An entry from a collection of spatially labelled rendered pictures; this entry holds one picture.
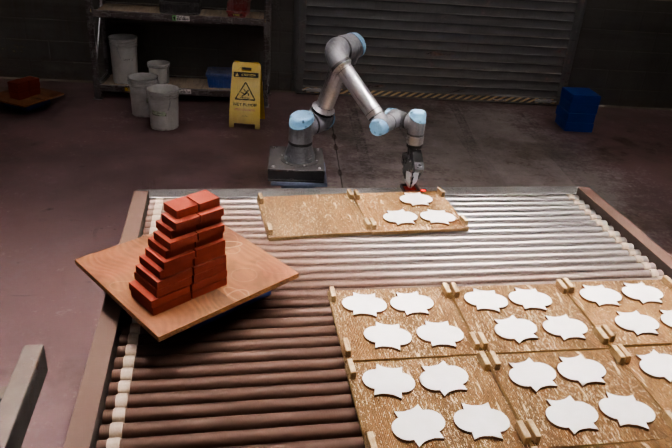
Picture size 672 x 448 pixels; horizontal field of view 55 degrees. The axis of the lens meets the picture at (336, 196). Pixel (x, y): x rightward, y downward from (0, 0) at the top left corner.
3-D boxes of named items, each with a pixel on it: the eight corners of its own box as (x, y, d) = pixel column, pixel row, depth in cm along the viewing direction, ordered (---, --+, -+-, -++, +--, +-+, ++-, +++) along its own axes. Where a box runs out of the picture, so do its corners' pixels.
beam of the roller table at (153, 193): (137, 201, 279) (136, 189, 276) (575, 196, 315) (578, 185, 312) (135, 210, 271) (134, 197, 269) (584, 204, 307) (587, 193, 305)
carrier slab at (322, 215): (256, 200, 273) (257, 196, 273) (349, 196, 283) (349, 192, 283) (268, 241, 243) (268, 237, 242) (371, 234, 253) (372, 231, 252)
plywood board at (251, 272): (75, 264, 202) (74, 259, 201) (208, 218, 235) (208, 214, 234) (158, 342, 171) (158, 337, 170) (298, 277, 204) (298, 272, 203)
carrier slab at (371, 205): (351, 196, 283) (352, 193, 282) (438, 193, 292) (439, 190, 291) (372, 235, 253) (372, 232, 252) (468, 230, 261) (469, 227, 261)
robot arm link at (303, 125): (282, 139, 307) (283, 113, 301) (300, 132, 317) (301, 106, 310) (302, 147, 301) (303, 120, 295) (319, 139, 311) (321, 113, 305)
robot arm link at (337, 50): (324, 35, 272) (389, 129, 270) (339, 30, 280) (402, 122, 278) (309, 51, 280) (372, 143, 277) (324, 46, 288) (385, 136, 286)
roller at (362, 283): (132, 295, 214) (130, 283, 212) (655, 276, 248) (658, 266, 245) (130, 304, 210) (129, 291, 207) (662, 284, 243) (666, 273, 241)
